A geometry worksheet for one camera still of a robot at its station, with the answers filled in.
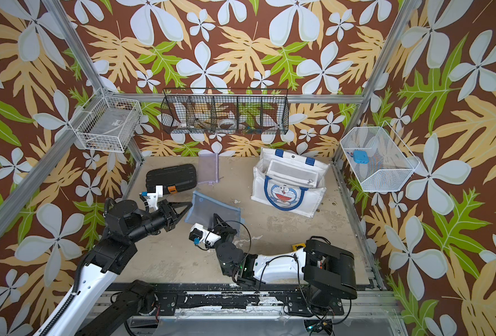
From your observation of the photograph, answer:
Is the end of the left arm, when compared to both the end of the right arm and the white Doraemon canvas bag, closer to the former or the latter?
the end of the right arm

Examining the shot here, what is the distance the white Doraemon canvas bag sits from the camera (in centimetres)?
86

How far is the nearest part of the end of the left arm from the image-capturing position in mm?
586

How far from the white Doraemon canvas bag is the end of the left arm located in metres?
0.34

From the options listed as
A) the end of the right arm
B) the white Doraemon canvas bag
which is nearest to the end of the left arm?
the end of the right arm
